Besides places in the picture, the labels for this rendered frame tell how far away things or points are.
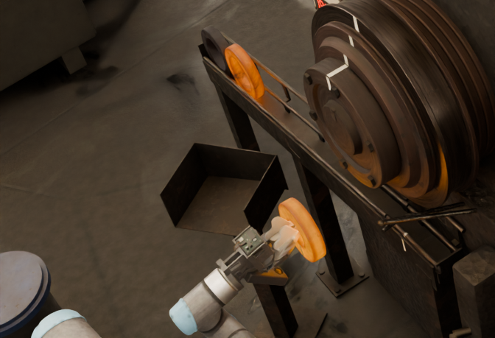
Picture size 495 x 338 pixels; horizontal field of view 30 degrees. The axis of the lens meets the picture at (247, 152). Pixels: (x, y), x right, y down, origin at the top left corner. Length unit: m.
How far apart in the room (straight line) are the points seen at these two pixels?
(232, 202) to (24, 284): 0.71
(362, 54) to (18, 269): 1.51
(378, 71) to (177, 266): 1.70
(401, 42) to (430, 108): 0.13
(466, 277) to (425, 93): 0.46
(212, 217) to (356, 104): 0.89
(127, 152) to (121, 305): 0.79
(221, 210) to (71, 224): 1.18
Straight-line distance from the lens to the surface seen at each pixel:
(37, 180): 3.89
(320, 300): 3.03
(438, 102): 1.71
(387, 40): 1.73
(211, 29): 2.97
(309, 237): 2.04
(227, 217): 2.51
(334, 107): 1.84
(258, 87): 2.80
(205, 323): 2.09
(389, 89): 1.74
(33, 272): 2.89
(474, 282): 1.98
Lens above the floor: 2.37
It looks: 41 degrees down
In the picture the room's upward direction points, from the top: 20 degrees counter-clockwise
